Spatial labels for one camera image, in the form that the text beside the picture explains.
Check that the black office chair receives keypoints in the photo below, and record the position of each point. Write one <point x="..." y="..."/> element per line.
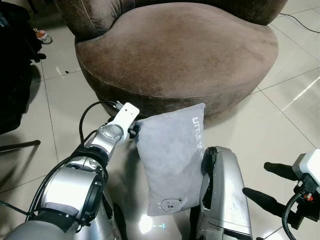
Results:
<point x="15" y="75"/>

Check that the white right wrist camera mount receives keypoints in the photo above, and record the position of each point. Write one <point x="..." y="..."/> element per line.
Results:
<point x="309" y="165"/>

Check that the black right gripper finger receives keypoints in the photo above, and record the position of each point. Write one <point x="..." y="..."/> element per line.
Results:
<point x="265" y="202"/>
<point x="281" y="171"/>

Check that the brown velvet round chair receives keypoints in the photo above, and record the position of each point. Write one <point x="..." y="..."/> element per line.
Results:
<point x="175" y="55"/>

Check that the grey pillow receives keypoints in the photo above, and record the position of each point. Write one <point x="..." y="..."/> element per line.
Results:
<point x="170" y="160"/>

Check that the silver left robot leg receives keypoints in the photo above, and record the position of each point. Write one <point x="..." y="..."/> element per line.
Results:
<point x="107" y="220"/>

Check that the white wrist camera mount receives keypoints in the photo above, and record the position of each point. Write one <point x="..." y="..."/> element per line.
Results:
<point x="125" y="116"/>
<point x="309" y="165"/>

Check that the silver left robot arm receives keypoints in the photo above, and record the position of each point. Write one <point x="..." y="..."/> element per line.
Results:
<point x="70" y="185"/>

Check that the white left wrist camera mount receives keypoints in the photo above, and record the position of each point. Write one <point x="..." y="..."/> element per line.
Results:
<point x="125" y="116"/>

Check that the small white cup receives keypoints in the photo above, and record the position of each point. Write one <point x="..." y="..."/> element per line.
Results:
<point x="44" y="36"/>

